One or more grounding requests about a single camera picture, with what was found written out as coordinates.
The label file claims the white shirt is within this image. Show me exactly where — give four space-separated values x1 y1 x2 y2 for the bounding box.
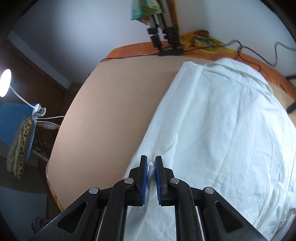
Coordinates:
125 58 295 240

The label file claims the zebra striped clothing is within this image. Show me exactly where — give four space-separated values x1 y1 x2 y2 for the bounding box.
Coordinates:
31 217 51 234

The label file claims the beige bed blanket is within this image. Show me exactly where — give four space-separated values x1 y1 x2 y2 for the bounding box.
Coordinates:
46 55 296 209

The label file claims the leopard print cushion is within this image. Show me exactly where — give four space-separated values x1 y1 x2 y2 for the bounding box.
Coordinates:
6 116 33 180

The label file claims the orange patterned bed sheet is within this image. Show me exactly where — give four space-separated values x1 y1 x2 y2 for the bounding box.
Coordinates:
107 42 295 99

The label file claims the blue chair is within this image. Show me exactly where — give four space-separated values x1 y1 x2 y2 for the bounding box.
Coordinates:
0 102 39 167

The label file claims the yellow crumpled cloth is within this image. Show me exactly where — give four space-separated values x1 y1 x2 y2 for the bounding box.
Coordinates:
180 30 224 48

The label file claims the white desk lamp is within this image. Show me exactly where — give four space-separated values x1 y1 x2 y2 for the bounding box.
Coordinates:
0 68 34 108

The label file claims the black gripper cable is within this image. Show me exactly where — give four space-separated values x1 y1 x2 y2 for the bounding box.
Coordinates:
222 39 296 70

